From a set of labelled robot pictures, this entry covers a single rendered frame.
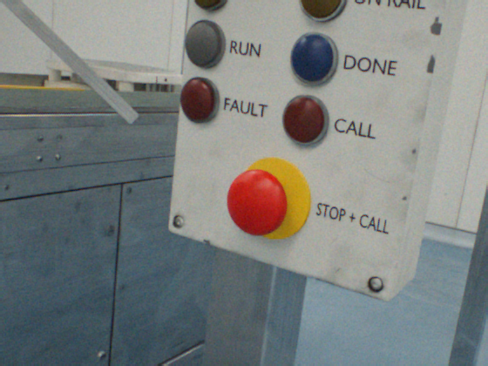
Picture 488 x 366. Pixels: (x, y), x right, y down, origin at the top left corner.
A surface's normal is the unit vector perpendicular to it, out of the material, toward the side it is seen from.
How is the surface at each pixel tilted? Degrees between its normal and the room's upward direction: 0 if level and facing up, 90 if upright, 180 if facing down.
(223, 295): 90
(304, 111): 87
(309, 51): 87
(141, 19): 90
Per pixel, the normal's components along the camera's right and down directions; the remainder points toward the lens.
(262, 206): -0.42, 0.14
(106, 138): 0.86, 0.22
